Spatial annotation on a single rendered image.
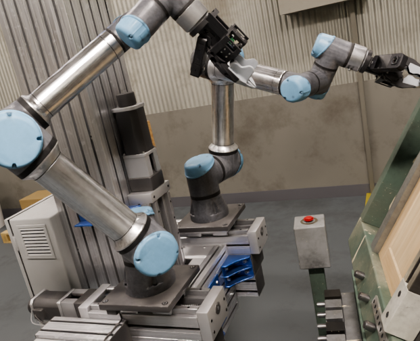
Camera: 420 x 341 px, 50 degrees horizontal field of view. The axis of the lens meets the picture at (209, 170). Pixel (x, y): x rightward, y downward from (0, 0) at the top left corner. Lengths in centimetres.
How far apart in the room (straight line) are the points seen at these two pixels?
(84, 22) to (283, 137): 331
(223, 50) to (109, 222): 49
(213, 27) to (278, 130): 347
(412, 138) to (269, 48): 286
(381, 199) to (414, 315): 69
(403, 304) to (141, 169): 84
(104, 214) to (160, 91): 389
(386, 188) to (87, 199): 114
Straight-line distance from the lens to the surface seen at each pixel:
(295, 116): 447
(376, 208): 182
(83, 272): 166
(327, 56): 142
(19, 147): 100
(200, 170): 164
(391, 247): 154
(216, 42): 114
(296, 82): 131
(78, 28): 143
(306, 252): 182
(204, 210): 168
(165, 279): 130
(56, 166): 103
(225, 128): 171
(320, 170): 458
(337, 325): 152
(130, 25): 107
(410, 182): 155
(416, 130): 175
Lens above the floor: 165
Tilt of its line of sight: 15 degrees down
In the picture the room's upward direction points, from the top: 12 degrees counter-clockwise
